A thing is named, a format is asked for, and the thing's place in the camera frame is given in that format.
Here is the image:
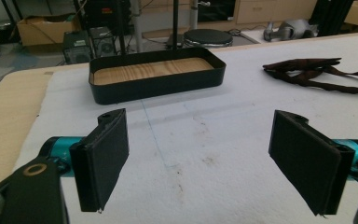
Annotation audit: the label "light wooden cabinet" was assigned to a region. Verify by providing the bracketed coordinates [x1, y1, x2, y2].
[235, 0, 319, 25]

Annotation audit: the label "silver stand column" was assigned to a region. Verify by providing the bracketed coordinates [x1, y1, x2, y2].
[188, 0, 200, 31]

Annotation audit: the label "black tripod legs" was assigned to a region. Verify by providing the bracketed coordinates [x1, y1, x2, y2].
[309, 0, 354, 37]

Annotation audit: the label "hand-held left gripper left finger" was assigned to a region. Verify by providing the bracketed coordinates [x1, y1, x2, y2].
[69, 107, 130, 214]

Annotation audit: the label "black stand pole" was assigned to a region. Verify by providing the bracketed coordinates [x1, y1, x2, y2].
[172, 0, 181, 50]

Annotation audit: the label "black case with red label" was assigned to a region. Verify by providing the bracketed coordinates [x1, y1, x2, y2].
[83, 0, 135, 32]

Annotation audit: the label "grey plastic device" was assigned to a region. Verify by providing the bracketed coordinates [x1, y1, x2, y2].
[263, 19, 320, 43]

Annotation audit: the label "round black stand base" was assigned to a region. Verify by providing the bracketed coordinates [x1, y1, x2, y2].
[183, 28, 234, 49]

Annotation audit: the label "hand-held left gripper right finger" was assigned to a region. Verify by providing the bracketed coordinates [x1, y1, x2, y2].
[268, 109, 356, 217]

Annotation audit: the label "dark brown cloth strap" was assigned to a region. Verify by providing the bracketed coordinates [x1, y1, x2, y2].
[262, 57, 358, 96]

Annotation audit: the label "black monitor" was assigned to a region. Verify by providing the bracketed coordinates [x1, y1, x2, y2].
[197, 0, 241, 23]

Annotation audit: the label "grey computer tower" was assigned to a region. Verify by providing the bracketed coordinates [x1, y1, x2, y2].
[89, 26, 117, 59]

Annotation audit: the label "white felt mat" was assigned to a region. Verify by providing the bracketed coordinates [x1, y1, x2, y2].
[12, 33, 358, 224]

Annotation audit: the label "open cardboard box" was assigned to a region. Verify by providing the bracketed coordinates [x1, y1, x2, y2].
[17, 13, 82, 47]

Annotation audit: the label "black computer tower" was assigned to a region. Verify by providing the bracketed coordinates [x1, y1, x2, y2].
[62, 30, 93, 65]

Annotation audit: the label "grey metal pole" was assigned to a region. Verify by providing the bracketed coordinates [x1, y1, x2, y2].
[130, 0, 145, 52]

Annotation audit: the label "black tray with wooden bottom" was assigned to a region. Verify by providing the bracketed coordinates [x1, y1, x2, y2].
[88, 47, 227, 105]

